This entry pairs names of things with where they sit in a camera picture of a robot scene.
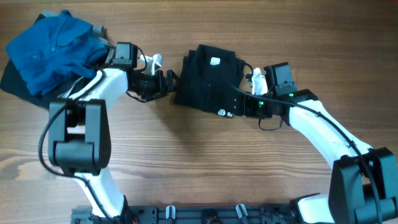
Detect black t-shirt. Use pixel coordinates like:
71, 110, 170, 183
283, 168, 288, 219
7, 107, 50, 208
174, 44, 246, 118

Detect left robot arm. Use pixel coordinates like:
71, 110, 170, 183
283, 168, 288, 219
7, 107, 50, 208
42, 68, 179, 223

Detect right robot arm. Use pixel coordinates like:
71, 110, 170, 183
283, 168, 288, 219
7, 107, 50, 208
238, 90, 397, 223

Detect grey folded garment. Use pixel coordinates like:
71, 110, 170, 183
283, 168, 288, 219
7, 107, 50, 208
42, 9, 116, 100

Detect blue polo shirt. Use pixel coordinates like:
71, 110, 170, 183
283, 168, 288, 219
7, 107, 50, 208
6, 10, 108, 96

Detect black folded garment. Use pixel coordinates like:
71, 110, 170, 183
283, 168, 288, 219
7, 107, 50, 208
1, 16, 77, 108

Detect right black cable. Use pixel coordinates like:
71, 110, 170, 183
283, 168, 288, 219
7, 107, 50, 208
229, 62, 383, 224

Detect black cable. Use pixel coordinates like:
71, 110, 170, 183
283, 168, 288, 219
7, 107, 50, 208
229, 62, 383, 224
37, 46, 149, 223

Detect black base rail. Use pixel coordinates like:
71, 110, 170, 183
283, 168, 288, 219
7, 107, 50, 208
70, 203, 299, 224

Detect left black cable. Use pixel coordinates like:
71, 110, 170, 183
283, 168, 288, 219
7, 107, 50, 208
37, 46, 149, 223

